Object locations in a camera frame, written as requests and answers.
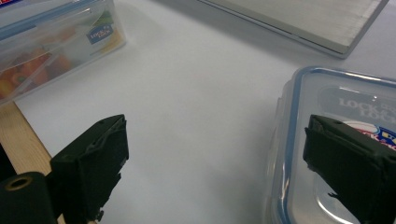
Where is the white wire shelf rack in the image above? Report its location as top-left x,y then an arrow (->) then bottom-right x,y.
199,0 -> 390,60

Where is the white table mat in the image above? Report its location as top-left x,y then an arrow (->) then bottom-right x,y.
14,0 -> 396,224

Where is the large clear food container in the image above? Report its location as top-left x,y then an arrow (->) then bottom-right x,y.
0,0 -> 127,107

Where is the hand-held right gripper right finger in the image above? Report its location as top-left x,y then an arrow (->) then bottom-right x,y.
303,114 -> 396,224

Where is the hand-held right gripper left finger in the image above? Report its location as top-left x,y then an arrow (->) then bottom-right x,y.
46,114 -> 130,224

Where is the small clear food container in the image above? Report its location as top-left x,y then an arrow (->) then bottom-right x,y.
263,65 -> 396,224

